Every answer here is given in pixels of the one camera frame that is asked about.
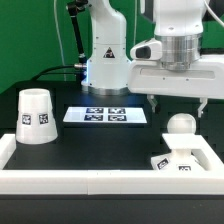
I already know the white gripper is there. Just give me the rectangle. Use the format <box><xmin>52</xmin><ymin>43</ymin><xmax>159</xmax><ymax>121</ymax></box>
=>
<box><xmin>128</xmin><ymin>55</ymin><xmax>224</xmax><ymax>118</ymax></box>

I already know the white lamp bulb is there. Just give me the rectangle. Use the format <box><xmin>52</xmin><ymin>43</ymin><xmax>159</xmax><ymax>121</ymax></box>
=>
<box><xmin>167</xmin><ymin>113</ymin><xmax>196</xmax><ymax>134</ymax></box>

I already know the white lamp base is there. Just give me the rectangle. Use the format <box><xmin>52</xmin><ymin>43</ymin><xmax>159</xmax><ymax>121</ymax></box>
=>
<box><xmin>151</xmin><ymin>133</ymin><xmax>204</xmax><ymax>172</ymax></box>

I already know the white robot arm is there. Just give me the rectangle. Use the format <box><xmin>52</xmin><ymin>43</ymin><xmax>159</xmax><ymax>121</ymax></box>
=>
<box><xmin>82</xmin><ymin>0</ymin><xmax>224</xmax><ymax>111</ymax></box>

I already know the white lamp shade cone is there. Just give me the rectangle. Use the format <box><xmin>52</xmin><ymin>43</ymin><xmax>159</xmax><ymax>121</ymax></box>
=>
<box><xmin>16</xmin><ymin>88</ymin><xmax>58</xmax><ymax>145</ymax></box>

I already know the white marker tag sheet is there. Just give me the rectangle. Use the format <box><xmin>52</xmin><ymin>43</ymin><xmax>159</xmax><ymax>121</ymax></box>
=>
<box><xmin>63</xmin><ymin>107</ymin><xmax>146</xmax><ymax>124</ymax></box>

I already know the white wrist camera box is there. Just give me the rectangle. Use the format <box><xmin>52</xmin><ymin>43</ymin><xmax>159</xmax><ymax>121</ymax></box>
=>
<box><xmin>130</xmin><ymin>38</ymin><xmax>162</xmax><ymax>60</ymax></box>

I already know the white U-shaped fence frame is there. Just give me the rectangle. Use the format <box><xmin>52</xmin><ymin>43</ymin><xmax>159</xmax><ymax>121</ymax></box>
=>
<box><xmin>0</xmin><ymin>134</ymin><xmax>224</xmax><ymax>195</ymax></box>

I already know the white cable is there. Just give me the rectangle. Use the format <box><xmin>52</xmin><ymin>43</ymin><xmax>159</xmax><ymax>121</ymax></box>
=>
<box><xmin>53</xmin><ymin>0</ymin><xmax>68</xmax><ymax>81</ymax></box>

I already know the black cable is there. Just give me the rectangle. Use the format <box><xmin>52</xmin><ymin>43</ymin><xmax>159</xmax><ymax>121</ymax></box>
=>
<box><xmin>30</xmin><ymin>64</ymin><xmax>88</xmax><ymax>82</ymax></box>

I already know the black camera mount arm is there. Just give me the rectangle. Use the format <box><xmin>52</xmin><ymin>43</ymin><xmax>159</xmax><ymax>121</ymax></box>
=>
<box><xmin>66</xmin><ymin>0</ymin><xmax>88</xmax><ymax>64</ymax></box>

